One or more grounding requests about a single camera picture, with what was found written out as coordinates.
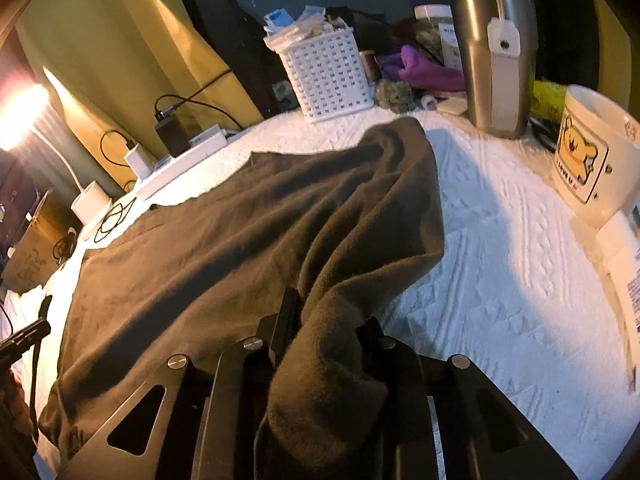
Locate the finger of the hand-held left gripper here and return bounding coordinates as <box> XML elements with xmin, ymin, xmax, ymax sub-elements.
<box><xmin>0</xmin><ymin>320</ymin><xmax>52</xmax><ymax>366</ymax></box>

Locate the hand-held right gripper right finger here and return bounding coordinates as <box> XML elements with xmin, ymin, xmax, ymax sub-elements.
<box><xmin>356</xmin><ymin>316</ymin><xmax>581</xmax><ymax>480</ymax></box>

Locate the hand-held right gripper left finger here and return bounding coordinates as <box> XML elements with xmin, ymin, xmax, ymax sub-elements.
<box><xmin>57</xmin><ymin>287</ymin><xmax>301</xmax><ymax>480</ymax></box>

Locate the brown t-shirt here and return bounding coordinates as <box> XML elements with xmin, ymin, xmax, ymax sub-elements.
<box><xmin>37</xmin><ymin>116</ymin><xmax>446</xmax><ymax>480</ymax></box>

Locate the cardboard box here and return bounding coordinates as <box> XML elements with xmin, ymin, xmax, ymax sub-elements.
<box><xmin>0</xmin><ymin>190</ymin><xmax>76</xmax><ymax>296</ymax></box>

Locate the white desk lamp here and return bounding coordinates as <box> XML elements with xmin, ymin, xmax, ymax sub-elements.
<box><xmin>0</xmin><ymin>82</ymin><xmax>113</xmax><ymax>226</ymax></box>

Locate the white power strip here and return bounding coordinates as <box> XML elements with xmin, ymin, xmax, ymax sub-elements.
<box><xmin>135</xmin><ymin>122</ymin><xmax>228</xmax><ymax>201</ymax></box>

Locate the white charger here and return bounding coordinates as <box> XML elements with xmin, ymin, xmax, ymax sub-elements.
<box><xmin>124</xmin><ymin>147</ymin><xmax>153</xmax><ymax>181</ymax></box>

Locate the black charger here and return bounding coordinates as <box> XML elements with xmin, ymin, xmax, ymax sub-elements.
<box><xmin>154</xmin><ymin>107</ymin><xmax>193</xmax><ymax>158</ymax></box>

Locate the grey fuzzy ball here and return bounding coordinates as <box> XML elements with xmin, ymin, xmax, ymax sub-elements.
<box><xmin>375</xmin><ymin>80</ymin><xmax>418</xmax><ymax>113</ymax></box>

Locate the white plastic basket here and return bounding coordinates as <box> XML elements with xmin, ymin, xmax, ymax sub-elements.
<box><xmin>277</xmin><ymin>27</ymin><xmax>377</xmax><ymax>125</ymax></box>

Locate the white labelled bottle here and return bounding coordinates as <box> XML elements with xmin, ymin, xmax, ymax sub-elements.
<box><xmin>605</xmin><ymin>245</ymin><xmax>640</xmax><ymax>341</ymax></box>

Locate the purple cloth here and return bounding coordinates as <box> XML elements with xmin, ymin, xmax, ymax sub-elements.
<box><xmin>382</xmin><ymin>45</ymin><xmax>468</xmax><ymax>93</ymax></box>

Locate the white cartoon mug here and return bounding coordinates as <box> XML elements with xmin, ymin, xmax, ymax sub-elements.
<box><xmin>551</xmin><ymin>84</ymin><xmax>640</xmax><ymax>228</ymax></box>

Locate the steel tumbler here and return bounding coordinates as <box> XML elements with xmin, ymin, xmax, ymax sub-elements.
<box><xmin>450</xmin><ymin>0</ymin><xmax>538</xmax><ymax>140</ymax></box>

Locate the yellow-green packet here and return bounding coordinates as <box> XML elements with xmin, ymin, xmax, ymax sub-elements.
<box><xmin>530</xmin><ymin>79</ymin><xmax>571</xmax><ymax>126</ymax></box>

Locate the bundle of small packets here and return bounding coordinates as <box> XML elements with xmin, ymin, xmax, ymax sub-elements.
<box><xmin>262</xmin><ymin>4</ymin><xmax>348</xmax><ymax>51</ymax></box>

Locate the clear jar with white lid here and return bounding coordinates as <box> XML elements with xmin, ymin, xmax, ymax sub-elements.
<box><xmin>414</xmin><ymin>4</ymin><xmax>463</xmax><ymax>68</ymax></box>

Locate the yellow curtain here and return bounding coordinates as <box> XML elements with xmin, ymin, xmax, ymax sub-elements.
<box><xmin>15</xmin><ymin>0</ymin><xmax>266</xmax><ymax>196</ymax></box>
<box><xmin>587</xmin><ymin>0</ymin><xmax>640</xmax><ymax>126</ymax></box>

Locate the white paper tag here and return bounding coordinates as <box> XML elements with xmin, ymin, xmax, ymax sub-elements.
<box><xmin>487</xmin><ymin>17</ymin><xmax>521</xmax><ymax>58</ymax></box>

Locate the coiled black usb cable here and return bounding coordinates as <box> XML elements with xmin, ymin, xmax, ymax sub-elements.
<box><xmin>52</xmin><ymin>227</ymin><xmax>81</xmax><ymax>266</ymax></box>

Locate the black cable of white charger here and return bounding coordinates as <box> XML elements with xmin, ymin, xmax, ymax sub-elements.
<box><xmin>92</xmin><ymin>129</ymin><xmax>138</xmax><ymax>246</ymax></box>

